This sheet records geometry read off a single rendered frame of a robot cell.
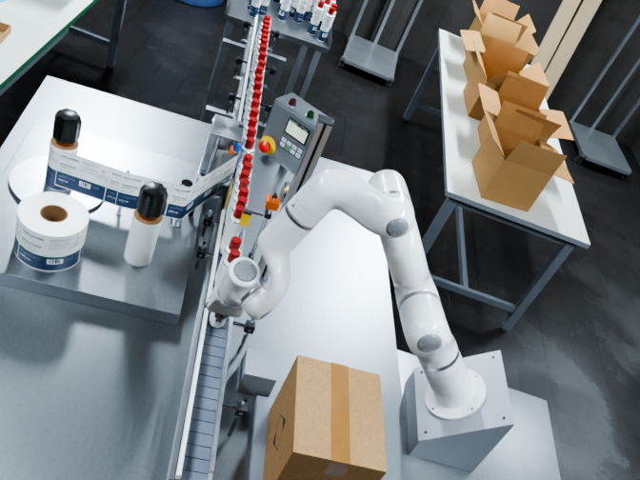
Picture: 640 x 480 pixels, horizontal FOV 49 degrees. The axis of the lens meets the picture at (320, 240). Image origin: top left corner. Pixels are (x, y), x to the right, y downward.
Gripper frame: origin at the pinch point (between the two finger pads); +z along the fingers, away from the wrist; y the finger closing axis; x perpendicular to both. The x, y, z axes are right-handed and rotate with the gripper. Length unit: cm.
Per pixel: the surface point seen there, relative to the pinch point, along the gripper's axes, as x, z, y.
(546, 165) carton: -134, 43, -145
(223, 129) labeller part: -76, 13, 11
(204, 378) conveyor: 17.5, 6.2, 0.0
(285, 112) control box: -57, -27, -3
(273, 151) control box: -52, -14, -4
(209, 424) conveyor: 31.3, 0.9, -3.2
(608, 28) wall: -426, 166, -306
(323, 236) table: -60, 41, -39
